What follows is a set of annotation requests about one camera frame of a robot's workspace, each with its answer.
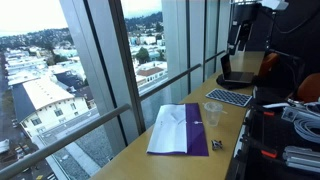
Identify clear plastic cup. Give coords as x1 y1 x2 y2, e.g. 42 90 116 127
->
203 101 224 128

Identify grey metal bar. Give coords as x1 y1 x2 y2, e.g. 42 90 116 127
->
283 145 320 158
284 156 320 174

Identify white flat cable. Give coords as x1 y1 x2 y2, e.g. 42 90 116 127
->
262 101 292 110

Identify small metal binder clip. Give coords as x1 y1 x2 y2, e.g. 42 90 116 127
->
210 139 224 151

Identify white coiled cable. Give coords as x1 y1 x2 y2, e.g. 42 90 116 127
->
293 111 320 144

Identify black equipment cart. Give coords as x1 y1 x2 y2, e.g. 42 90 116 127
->
224 96 320 180

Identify black orange bar clamp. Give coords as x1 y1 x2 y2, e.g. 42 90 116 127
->
249 104 276 118
240 134 279 160

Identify black laptop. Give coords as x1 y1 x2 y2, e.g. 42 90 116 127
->
220 53 256 84

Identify grey window mullion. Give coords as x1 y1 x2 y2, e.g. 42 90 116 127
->
59 0 147 158

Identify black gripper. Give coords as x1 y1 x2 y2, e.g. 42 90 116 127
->
227 2 260 56

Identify purple and white folder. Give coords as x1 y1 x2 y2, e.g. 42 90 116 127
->
146 103 210 157

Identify metal window handrail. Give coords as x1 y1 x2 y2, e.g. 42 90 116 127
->
0 49 227 180

